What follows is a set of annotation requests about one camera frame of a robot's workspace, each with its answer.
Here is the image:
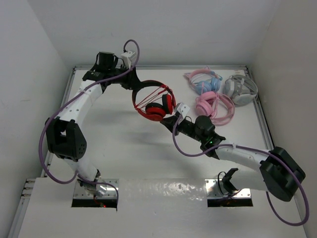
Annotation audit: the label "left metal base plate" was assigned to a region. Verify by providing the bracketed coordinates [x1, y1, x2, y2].
[73, 178, 119, 199]

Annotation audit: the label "white grey headphones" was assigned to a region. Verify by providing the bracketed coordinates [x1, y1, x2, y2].
[223, 74, 258, 107]

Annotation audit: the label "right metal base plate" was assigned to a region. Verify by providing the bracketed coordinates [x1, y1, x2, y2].
[205, 178, 252, 200]

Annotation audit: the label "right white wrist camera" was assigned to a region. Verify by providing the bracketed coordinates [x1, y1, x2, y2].
[174, 102, 190, 119]

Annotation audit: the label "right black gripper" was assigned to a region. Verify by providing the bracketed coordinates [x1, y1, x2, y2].
[161, 114, 205, 143]

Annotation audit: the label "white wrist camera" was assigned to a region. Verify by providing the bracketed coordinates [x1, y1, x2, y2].
[174, 102, 190, 119]
[121, 51, 137, 69]

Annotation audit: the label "pink blue cat-ear headphones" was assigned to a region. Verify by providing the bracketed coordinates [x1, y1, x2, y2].
[184, 66, 222, 95]

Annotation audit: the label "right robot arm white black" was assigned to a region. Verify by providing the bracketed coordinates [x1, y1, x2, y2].
[161, 115, 306, 202]

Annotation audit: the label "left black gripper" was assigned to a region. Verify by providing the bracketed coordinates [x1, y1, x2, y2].
[107, 63, 143, 90]

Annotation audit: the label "red black headphones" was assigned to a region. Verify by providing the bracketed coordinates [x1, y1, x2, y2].
[132, 80, 176, 121]

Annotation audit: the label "metal base plate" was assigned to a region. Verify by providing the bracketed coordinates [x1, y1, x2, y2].
[205, 178, 252, 200]
[73, 178, 119, 199]

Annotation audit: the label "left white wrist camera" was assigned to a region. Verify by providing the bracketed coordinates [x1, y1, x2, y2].
[121, 51, 137, 69]

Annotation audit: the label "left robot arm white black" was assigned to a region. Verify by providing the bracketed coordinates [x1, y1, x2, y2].
[40, 50, 139, 191]

